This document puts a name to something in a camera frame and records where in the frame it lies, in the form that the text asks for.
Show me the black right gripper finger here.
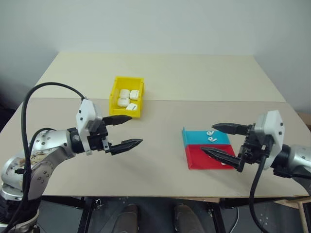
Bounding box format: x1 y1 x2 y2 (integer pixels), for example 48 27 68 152
211 122 254 136
199 146 244 173

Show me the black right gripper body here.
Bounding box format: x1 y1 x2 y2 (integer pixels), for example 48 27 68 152
237 122 268 171

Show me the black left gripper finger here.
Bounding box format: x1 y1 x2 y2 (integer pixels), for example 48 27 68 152
102 115 133 127
110 138 144 156

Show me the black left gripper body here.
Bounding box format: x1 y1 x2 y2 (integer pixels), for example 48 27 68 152
86 122 113 155

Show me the yellow plastic bin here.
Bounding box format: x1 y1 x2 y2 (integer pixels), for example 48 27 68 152
108 76 147 119

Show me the red plastic tray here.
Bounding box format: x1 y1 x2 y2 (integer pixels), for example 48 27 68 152
184 143 236 170

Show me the blue plastic tray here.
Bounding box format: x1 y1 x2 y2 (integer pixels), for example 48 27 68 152
181 126 231 147

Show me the dark rounded foot shape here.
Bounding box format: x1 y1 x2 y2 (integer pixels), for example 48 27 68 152
173 203 205 233
113 203 139 233

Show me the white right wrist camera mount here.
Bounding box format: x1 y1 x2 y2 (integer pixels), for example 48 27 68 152
254 109 284 170

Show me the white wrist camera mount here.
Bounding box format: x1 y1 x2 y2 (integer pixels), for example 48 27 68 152
254 109 284 170
75 98 104 156

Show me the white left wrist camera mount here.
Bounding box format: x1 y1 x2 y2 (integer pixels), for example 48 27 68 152
75 98 104 156

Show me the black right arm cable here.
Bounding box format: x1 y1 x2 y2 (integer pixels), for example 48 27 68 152
248 134 272 233

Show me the black table frame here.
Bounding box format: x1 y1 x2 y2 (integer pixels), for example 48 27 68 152
40 195 303 233

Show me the light wooden frame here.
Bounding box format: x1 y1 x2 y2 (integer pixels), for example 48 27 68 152
276 194 311 233

